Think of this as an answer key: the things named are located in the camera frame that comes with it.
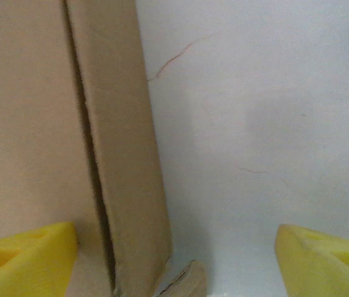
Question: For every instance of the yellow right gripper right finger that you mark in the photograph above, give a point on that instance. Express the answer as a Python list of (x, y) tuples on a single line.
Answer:
[(326, 269)]

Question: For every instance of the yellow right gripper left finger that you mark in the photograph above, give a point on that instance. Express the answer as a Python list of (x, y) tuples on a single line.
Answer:
[(19, 266)]

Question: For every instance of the brown cardboard box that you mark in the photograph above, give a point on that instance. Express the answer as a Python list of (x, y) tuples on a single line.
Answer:
[(29, 123)]

